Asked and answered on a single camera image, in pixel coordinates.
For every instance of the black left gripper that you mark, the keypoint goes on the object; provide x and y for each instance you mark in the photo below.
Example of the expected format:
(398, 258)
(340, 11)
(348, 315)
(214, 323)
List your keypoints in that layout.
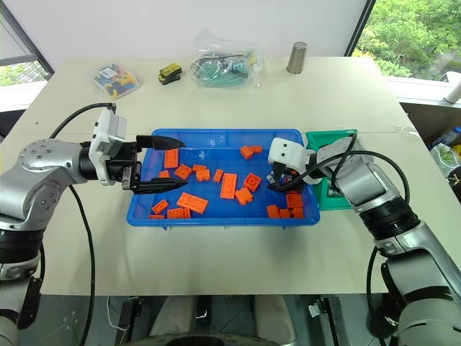
(120, 169)

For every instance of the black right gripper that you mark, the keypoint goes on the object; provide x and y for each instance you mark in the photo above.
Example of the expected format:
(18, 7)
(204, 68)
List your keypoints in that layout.
(286, 172)

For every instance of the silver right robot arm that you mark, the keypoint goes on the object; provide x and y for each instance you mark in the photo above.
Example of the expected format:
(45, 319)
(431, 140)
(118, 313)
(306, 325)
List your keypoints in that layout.
(363, 180)

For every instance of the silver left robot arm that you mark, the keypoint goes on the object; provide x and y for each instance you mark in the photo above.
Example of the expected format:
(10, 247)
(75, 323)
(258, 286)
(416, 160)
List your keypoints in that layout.
(43, 158)

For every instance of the green plastic bin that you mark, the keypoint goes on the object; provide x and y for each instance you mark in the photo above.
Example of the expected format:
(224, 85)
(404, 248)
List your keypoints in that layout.
(313, 138)

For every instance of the blue plastic bin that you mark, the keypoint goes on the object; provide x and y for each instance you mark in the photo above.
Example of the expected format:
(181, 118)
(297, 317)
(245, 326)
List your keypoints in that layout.
(216, 218)

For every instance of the long orange plastic block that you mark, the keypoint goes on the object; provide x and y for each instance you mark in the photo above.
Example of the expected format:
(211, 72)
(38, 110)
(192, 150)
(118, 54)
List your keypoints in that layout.
(192, 202)
(228, 185)

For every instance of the yellow and black device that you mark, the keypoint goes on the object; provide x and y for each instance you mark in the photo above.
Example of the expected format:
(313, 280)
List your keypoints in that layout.
(169, 74)

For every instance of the bag of colourful parts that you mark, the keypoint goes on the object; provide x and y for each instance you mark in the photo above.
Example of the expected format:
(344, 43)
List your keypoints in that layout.
(115, 81)

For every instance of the clear bag with green parts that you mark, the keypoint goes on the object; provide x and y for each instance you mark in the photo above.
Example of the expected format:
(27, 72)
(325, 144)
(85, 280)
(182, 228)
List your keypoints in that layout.
(223, 68)

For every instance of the grey metal cup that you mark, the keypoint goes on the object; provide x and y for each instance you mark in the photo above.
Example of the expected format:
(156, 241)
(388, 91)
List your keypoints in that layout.
(297, 57)

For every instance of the grey rounded pad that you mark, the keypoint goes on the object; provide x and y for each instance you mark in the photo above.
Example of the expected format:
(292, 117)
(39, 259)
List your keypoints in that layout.
(173, 317)
(273, 317)

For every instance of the clear plastic bottle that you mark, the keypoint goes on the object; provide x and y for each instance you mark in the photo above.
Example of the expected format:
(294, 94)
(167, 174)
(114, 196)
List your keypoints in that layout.
(446, 137)

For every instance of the white paper roll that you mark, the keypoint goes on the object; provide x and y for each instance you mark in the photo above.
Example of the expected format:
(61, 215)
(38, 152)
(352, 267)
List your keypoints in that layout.
(453, 86)

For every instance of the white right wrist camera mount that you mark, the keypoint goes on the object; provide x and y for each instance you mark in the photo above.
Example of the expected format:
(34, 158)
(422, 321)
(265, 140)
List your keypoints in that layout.
(285, 151)

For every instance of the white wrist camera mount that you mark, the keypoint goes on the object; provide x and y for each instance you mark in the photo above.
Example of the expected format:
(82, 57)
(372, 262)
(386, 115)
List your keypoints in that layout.
(100, 144)
(285, 151)

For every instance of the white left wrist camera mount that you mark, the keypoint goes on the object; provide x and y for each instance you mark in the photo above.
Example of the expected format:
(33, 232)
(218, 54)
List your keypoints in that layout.
(100, 144)

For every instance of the black table bracket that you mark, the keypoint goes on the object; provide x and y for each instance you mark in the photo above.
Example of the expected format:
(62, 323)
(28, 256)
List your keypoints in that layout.
(329, 317)
(131, 317)

